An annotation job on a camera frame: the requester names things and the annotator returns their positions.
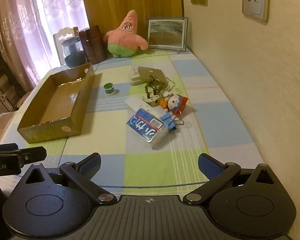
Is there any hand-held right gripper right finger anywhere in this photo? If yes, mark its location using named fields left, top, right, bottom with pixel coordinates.
left=183, top=152, right=277, bottom=204

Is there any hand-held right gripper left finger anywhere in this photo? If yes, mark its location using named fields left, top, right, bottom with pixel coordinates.
left=24, top=152, right=118, bottom=205

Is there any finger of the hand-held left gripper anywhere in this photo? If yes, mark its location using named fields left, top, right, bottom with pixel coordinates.
left=5, top=146, right=47, bottom=167
left=0, top=143, right=18, bottom=153

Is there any brown cardboard box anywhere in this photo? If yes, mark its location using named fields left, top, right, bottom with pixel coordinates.
left=17, top=62, right=96, bottom=144

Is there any blue binder clip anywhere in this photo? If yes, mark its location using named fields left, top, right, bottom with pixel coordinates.
left=160, top=111, right=185, bottom=131

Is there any clear swab box blue label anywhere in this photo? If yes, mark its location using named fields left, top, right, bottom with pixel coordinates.
left=126, top=107, right=170, bottom=150

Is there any small red white figure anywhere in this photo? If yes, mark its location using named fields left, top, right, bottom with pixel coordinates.
left=160, top=91, right=189, bottom=117

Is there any white remote control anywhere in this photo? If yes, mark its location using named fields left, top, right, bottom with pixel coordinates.
left=125, top=95, right=163, bottom=118

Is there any small green-capped bottle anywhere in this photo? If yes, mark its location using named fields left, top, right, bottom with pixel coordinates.
left=104, top=82, right=116, bottom=97

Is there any white three-pin plug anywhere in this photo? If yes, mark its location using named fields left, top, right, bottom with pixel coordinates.
left=142, top=85, right=163, bottom=107

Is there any bent metal wire stand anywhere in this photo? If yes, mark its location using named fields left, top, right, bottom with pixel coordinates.
left=165, top=77, right=177, bottom=90

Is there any white charger adapter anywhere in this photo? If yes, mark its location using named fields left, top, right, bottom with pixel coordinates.
left=129, top=65, right=147, bottom=87

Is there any checked tablecloth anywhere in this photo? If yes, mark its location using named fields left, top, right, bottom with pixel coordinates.
left=0, top=49, right=264, bottom=205

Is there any dark wooden shelf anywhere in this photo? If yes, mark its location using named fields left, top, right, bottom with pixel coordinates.
left=0, top=39, right=28, bottom=113

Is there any dark glass jar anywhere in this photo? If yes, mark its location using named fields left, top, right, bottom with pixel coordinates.
left=61, top=36, right=87, bottom=68

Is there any brown metal canister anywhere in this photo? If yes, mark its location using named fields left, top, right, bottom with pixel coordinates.
left=79, top=25, right=107, bottom=64

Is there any white wooden chair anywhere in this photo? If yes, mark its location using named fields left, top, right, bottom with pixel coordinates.
left=53, top=27, right=79, bottom=65

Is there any pink lace curtain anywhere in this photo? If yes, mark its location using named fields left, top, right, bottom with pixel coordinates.
left=0, top=0, right=90, bottom=93

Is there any pink starfish plush toy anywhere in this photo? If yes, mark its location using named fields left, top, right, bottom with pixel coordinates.
left=103, top=10, right=148, bottom=58

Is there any glass picture frame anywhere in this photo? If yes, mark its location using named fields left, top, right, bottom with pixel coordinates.
left=146, top=16, right=189, bottom=54

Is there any white wall socket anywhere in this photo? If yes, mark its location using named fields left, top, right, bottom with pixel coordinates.
left=241, top=0, right=270, bottom=22

